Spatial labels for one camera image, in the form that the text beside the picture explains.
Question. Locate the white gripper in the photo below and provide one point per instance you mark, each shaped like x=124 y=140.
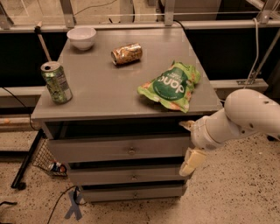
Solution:
x=200 y=135

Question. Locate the grey top drawer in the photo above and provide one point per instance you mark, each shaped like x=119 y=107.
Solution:
x=120 y=148

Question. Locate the grey drawer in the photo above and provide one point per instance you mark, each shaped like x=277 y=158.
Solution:
x=126 y=174
x=120 y=148
x=134 y=193

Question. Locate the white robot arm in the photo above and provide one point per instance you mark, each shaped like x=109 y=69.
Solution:
x=245 y=112

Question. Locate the grey drawer cabinet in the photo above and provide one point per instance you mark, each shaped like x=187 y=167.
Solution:
x=105 y=101

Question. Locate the grey bottom drawer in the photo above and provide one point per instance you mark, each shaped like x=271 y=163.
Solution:
x=134 y=193

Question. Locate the grey middle drawer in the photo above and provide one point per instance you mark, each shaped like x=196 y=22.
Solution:
x=126 y=174

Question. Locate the green chip bag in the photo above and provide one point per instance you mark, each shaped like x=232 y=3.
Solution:
x=172 y=88

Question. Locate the crushed golden soda can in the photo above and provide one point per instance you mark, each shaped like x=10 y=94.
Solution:
x=126 y=54

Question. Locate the grey tape cross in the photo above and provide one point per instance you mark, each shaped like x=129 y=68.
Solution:
x=74 y=208

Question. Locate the small blue white package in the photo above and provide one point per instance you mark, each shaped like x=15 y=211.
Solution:
x=57 y=168

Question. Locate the white ceramic bowl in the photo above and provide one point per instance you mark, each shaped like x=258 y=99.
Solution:
x=82 y=38

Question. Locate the green soda can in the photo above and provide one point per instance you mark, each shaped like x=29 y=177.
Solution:
x=56 y=82

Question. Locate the black metal floor stand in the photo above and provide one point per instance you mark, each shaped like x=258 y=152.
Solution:
x=17 y=182

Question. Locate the wooden stick with black clamp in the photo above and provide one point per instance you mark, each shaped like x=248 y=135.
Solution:
x=37 y=30

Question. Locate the wire mesh basket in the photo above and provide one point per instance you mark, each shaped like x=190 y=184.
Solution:
x=43 y=157

